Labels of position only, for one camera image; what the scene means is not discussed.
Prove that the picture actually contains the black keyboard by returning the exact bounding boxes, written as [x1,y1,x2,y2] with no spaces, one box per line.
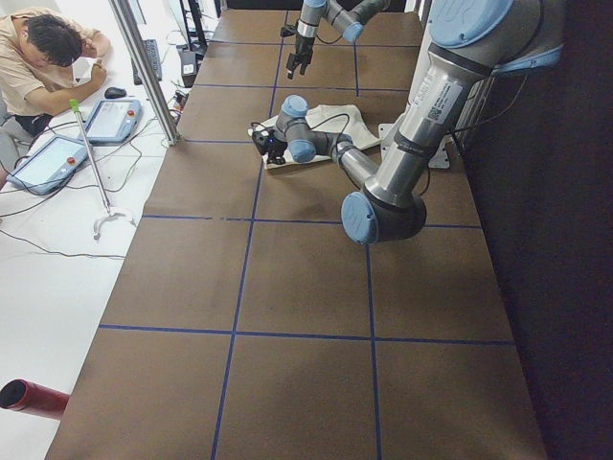
[131,39,163,85]

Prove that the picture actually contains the far teach pendant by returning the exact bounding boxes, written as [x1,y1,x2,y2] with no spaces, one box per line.
[84,99,143,146]

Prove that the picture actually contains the black computer mouse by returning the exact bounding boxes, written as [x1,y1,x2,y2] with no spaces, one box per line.
[104,86,127,100]

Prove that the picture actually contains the seated person in beige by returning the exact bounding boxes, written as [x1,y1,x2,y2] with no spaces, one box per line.
[0,12,112,183]

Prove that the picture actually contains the aluminium frame post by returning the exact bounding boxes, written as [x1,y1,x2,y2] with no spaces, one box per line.
[109,0,180,146]

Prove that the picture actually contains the red fire extinguisher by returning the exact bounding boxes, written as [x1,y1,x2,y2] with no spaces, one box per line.
[1,379,70,420]

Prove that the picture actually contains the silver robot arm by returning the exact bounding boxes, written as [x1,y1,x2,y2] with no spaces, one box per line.
[251,1,566,244]
[281,0,390,79]

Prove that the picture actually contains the grabber stick with green tip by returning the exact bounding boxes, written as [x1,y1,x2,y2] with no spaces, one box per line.
[69,99,136,242]

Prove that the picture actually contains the near teach pendant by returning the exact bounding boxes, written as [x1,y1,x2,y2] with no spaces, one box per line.
[8,135,87,196]

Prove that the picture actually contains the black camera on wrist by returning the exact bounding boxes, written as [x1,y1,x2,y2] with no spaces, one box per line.
[280,25,296,37]

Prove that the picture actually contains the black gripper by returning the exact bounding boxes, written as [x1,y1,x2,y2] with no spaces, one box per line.
[252,129,287,163]
[286,34,314,80]

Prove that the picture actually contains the teach pendant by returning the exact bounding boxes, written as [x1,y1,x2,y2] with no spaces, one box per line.
[8,135,87,196]
[84,99,143,146]

